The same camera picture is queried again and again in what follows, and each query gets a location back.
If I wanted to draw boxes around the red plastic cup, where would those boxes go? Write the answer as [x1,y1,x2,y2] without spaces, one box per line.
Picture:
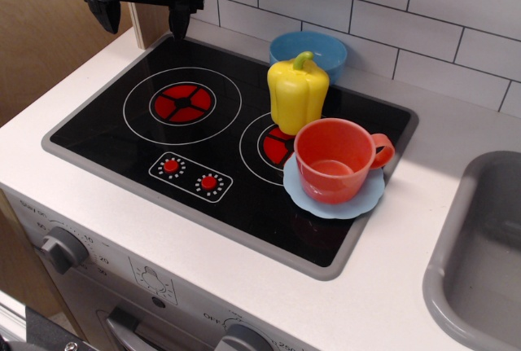
[294,118,396,204]

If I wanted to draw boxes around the light blue scalloped plate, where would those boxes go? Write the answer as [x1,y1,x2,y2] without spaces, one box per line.
[283,155,385,220]

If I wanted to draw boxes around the wooden side panel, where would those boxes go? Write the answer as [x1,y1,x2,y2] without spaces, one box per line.
[0,0,186,128]

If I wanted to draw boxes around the black toy stove top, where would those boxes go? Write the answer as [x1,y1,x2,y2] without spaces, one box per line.
[41,33,419,282]

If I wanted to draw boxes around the yellow toy bell pepper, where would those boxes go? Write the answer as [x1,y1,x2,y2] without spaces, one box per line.
[267,51,330,136]

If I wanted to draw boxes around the blue plastic bowl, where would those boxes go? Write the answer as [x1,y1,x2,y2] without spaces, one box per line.
[269,31,348,85]

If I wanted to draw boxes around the grey left timer knob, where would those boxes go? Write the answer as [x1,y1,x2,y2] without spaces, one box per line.
[42,227,89,274]

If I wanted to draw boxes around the grey right oven knob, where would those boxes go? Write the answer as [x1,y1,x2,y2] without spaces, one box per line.
[214,324,273,351]

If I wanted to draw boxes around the grey toy sink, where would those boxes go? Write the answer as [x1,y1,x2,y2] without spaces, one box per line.
[422,151,520,350]

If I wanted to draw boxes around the grey oven door handle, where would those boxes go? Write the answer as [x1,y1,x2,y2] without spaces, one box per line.
[106,308,160,351]

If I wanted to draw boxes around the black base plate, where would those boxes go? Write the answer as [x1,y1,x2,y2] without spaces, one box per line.
[25,307,95,351]

